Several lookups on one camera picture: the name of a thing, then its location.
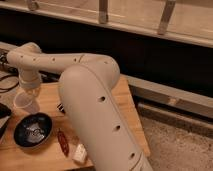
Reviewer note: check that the white squeeze bottle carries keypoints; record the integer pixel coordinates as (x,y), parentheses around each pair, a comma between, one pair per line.
(80,154)

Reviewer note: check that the red chili pepper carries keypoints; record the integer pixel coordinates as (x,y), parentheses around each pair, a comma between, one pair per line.
(63,142)

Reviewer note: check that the black object at left edge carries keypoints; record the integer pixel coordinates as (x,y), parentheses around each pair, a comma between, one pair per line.
(5,114)

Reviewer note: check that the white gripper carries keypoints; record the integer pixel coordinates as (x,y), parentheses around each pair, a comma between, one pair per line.
(29,79)

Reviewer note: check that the black striped box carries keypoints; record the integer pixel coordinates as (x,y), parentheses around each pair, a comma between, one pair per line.
(61,108)

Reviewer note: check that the metal bracket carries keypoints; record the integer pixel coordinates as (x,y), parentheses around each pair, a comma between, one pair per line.
(103,11)
(166,16)

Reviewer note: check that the metal bracket middle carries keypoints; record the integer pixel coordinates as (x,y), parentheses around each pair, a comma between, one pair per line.
(103,11)

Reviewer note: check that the translucent white cup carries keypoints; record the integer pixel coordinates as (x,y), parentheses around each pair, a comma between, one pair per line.
(26,102)

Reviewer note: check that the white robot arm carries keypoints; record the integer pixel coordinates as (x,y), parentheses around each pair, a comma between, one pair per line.
(85,85)

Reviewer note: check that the dark ceramic bowl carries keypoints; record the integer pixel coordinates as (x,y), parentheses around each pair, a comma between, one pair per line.
(33,130)

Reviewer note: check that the metal bracket right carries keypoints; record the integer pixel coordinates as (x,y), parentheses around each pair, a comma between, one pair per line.
(166,16)

